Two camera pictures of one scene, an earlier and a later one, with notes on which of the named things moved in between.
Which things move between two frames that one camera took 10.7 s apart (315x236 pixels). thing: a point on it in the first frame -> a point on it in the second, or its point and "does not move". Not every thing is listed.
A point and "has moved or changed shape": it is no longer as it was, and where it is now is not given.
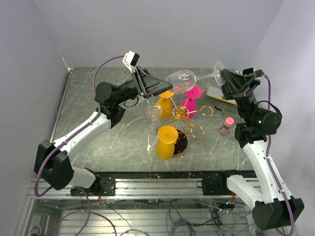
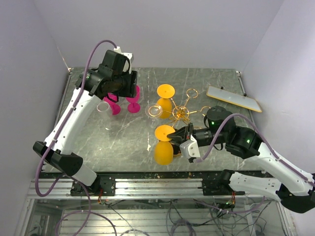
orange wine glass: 164,104 does not move
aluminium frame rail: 138,188 does not move
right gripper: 235,83 -> 179,136
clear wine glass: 183,80 has moved or changed shape
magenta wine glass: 189,104 -> 134,107
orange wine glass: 167,135 has moved or changed shape
